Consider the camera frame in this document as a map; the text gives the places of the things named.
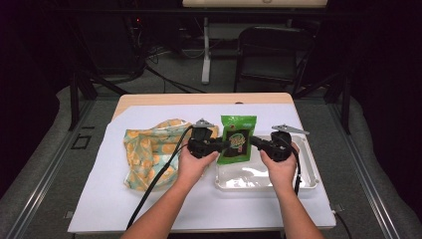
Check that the white table mat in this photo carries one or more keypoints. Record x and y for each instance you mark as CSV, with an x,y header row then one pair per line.
x,y
199,205

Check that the white plastic tray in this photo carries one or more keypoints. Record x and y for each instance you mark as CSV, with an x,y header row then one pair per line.
x,y
252,176

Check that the white desk leg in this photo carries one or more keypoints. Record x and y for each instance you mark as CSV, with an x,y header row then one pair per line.
x,y
206,59

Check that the metal floor rail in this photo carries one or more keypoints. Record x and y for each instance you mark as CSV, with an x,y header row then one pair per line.
x,y
368,179
43,176

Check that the person's left hand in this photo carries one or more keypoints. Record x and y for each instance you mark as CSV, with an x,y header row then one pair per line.
x,y
190,169

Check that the green snack packet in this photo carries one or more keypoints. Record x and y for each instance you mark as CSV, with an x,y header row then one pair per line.
x,y
237,126

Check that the person's right hand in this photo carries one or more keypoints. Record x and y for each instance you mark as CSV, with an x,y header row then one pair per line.
x,y
283,172

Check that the black folding chair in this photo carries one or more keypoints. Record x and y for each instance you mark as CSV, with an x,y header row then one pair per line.
x,y
275,43

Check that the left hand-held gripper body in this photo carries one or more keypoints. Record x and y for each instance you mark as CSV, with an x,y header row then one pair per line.
x,y
200,144

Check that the black metal stand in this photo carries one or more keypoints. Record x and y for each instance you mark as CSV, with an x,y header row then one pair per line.
x,y
346,103
74,99

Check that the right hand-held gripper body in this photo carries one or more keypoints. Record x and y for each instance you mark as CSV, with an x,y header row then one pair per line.
x,y
280,147

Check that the orange-print cloth bag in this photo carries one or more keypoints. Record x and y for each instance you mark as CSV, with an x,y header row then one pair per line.
x,y
146,152

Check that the dark equipment cabinet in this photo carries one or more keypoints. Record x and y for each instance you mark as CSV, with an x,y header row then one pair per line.
x,y
116,43

